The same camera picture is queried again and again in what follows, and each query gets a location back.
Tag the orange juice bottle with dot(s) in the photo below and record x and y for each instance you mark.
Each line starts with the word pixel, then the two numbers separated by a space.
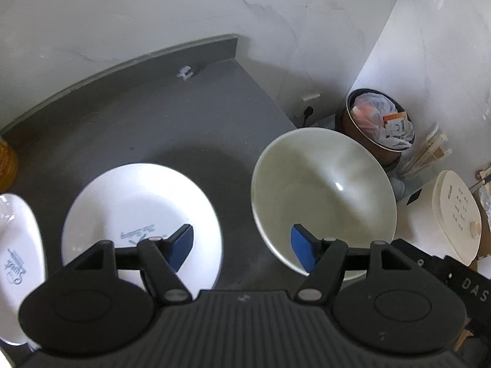
pixel 7 165

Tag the white lidded appliance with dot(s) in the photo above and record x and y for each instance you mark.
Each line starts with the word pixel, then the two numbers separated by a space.
pixel 454 214

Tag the orange and white carton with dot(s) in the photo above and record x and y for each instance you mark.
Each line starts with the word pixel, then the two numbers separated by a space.
pixel 395 122

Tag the wooden sticks bundle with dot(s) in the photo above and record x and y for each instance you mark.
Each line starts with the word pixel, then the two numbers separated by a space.
pixel 425 153

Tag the white wall socket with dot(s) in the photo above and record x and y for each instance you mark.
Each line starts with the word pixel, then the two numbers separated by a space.
pixel 311 97

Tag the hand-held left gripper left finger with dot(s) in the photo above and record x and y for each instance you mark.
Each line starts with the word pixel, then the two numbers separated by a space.
pixel 182 243

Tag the black wall plug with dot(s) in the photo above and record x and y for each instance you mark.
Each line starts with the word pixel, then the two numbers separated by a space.
pixel 308 114

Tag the brown trash bin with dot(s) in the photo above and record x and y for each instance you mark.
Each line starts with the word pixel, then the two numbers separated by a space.
pixel 368 142

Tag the white ceramic bowl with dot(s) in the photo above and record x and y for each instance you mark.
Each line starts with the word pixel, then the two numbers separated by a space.
pixel 326 184

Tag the white plate cursive blue print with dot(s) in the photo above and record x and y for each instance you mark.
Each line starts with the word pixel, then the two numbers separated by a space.
pixel 19 237

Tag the small white clip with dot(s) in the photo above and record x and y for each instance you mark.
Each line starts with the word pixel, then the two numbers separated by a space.
pixel 185 71

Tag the white plastic bin liner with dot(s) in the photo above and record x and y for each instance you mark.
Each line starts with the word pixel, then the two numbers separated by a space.
pixel 378 103

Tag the white plate crossed utensils print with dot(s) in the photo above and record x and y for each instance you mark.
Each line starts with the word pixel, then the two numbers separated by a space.
pixel 142 199

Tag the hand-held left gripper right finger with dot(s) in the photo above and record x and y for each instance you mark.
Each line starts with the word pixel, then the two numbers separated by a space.
pixel 301 247

